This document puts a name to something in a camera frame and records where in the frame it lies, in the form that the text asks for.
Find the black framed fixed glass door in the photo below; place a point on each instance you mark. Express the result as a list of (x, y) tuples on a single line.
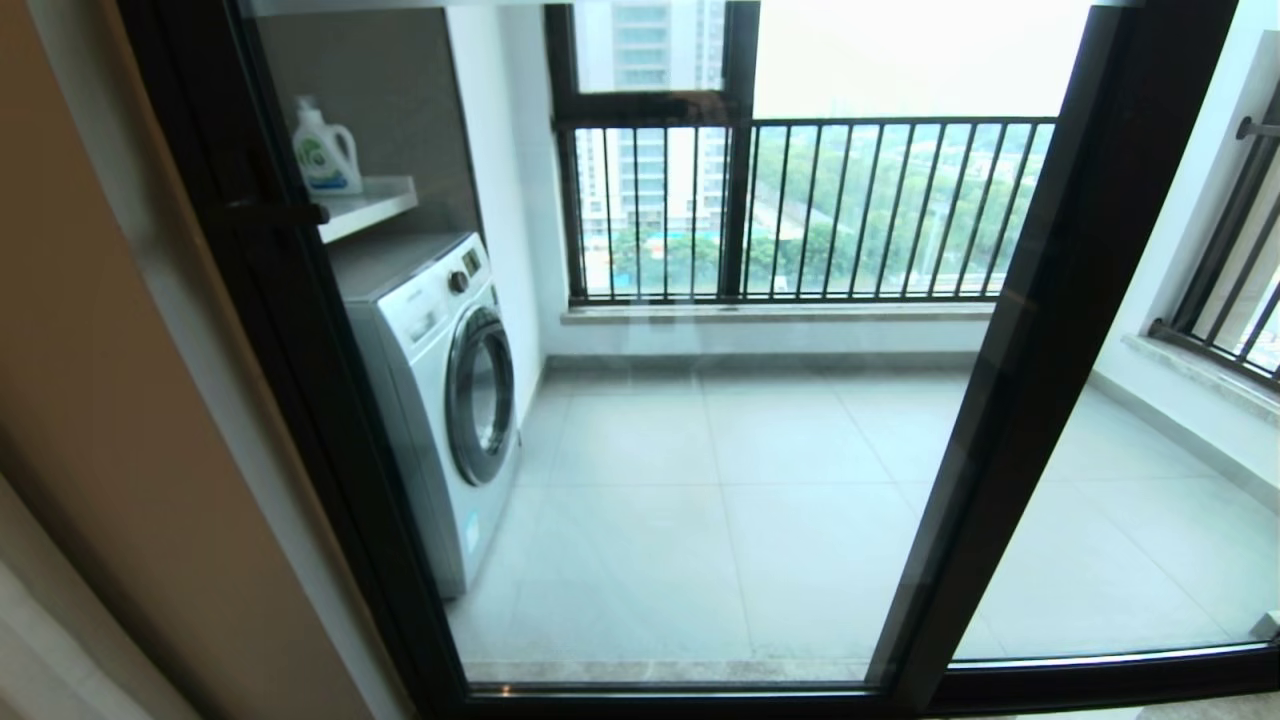
[(1150, 510)]

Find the grey stone window sill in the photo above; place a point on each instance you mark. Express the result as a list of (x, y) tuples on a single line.
[(1190, 372), (780, 312)]

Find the dark grey cabinet panel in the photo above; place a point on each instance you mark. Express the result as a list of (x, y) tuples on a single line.
[(400, 90)]

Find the black outer door frame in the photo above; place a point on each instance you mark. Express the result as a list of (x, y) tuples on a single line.
[(250, 300)]

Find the white detergent bottle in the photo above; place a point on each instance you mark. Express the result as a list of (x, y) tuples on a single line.
[(325, 160)]

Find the black window frame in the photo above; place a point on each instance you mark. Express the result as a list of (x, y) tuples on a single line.
[(738, 200)]

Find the black framed sliding glass door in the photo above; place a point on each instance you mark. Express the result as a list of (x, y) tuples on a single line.
[(1125, 190)]

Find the black balcony railing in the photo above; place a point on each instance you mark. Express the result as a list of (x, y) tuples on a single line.
[(850, 124)]

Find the white wall shelf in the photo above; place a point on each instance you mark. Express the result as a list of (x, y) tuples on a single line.
[(370, 205)]

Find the white front-load washing machine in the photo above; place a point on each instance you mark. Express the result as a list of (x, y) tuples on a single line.
[(430, 400)]

